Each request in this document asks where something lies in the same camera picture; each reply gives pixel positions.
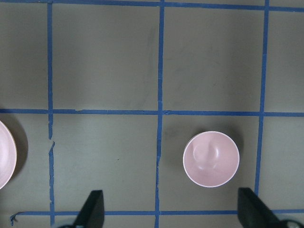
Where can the pink bowl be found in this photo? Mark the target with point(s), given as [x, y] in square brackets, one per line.
[211, 159]

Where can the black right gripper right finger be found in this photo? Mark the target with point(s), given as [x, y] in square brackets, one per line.
[253, 213]

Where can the pink plate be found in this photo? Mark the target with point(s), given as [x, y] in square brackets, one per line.
[8, 155]

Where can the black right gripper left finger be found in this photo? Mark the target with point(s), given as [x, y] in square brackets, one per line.
[92, 213]

